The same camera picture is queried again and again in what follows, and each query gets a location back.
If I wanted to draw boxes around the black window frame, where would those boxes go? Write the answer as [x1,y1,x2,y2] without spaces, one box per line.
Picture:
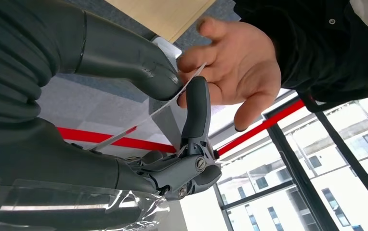
[214,95,368,231]

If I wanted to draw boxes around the person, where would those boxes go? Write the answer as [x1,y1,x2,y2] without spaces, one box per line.
[176,0,368,132]

